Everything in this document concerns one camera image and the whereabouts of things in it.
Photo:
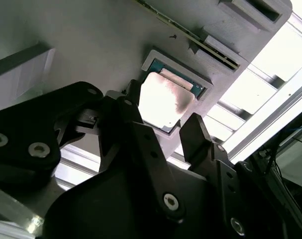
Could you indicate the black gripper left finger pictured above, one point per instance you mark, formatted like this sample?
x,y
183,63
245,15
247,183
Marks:
x,y
29,124

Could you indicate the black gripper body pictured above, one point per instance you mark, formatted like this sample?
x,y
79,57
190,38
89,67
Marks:
x,y
111,204

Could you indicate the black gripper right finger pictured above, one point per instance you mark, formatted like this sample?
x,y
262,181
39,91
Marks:
x,y
198,144

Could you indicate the silver CPU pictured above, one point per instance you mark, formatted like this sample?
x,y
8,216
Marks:
x,y
163,99

